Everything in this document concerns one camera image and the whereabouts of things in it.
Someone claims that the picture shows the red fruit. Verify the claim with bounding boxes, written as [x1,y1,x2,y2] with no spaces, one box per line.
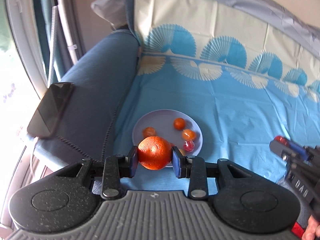
[183,140,195,152]
[274,135,288,146]

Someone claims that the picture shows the tan longan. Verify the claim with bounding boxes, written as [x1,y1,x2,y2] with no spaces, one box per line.
[178,148,187,156]

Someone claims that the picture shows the orange tangerine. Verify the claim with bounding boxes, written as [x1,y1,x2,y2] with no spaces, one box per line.
[181,129,197,141]
[138,136,172,170]
[173,118,185,131]

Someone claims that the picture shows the orange fruit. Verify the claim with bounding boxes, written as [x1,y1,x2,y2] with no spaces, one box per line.
[143,127,157,138]

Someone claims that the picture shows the person's right hand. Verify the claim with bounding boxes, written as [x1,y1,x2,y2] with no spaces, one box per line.
[302,216,320,240]

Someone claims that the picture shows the white round plate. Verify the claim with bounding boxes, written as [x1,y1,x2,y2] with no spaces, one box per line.
[132,109,203,156]

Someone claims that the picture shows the blue fan-pattern cloth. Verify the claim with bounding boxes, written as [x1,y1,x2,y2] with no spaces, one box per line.
[113,0,319,181]

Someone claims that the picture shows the black smartphone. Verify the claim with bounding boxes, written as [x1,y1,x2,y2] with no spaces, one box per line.
[27,82,74,139]

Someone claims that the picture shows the blue sofa armrest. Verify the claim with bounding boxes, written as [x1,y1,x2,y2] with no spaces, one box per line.
[34,29,139,171]

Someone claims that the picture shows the white window frame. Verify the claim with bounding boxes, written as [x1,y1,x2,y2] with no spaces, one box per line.
[4,0,83,98]

